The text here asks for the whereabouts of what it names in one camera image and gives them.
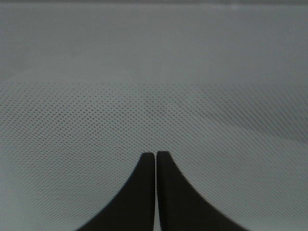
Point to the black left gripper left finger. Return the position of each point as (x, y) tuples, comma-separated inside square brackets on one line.
[(132, 209)]

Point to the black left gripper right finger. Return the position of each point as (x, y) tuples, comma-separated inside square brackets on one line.
[(181, 207)]

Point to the white microwave door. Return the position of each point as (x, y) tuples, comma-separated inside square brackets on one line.
[(87, 87)]

